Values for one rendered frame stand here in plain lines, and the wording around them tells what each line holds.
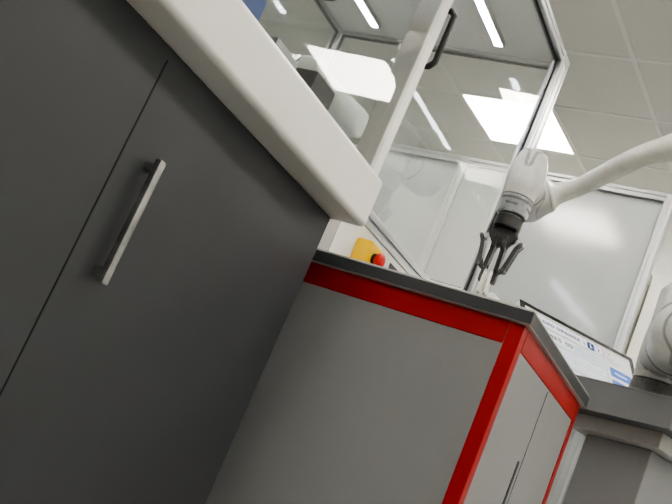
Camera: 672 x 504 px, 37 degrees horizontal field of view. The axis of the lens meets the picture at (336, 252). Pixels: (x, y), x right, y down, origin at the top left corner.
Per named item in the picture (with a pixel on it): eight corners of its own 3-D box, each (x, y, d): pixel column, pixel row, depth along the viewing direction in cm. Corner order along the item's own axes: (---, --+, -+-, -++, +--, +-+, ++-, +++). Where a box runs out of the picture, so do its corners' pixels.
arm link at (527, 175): (535, 197, 273) (537, 215, 285) (554, 148, 277) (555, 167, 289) (498, 186, 276) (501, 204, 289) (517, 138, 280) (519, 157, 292)
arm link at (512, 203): (530, 196, 274) (522, 215, 272) (535, 209, 281) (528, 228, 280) (499, 189, 278) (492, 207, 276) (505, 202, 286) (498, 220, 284)
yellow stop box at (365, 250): (374, 278, 247) (385, 252, 249) (364, 267, 241) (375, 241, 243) (357, 272, 250) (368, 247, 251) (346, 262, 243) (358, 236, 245)
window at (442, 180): (456, 314, 318) (557, 60, 340) (361, 202, 246) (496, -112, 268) (454, 314, 319) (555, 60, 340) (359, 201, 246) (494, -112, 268)
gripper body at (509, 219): (494, 208, 277) (482, 238, 275) (522, 215, 273) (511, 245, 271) (499, 219, 283) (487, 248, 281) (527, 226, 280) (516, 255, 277)
